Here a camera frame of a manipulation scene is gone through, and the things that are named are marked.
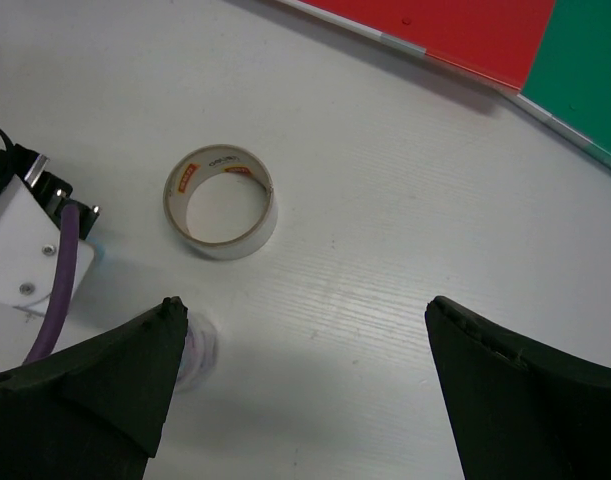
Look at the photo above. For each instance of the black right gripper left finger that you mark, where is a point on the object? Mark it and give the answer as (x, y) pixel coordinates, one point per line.
(95, 410)

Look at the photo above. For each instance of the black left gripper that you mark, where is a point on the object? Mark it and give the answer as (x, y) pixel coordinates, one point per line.
(51, 192)

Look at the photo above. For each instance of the red notebook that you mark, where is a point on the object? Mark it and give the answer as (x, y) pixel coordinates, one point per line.
(492, 41)

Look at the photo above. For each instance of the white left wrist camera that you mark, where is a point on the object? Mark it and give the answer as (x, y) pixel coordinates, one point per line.
(29, 243)

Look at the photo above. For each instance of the small clear jar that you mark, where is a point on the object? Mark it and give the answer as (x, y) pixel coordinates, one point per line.
(200, 353)

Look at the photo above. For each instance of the green notebook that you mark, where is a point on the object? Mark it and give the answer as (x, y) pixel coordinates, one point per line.
(569, 86)

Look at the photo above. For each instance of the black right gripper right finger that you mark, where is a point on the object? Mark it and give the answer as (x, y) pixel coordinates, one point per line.
(518, 409)

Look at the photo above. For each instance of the white tape roll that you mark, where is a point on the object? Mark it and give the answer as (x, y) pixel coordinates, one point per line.
(220, 201)

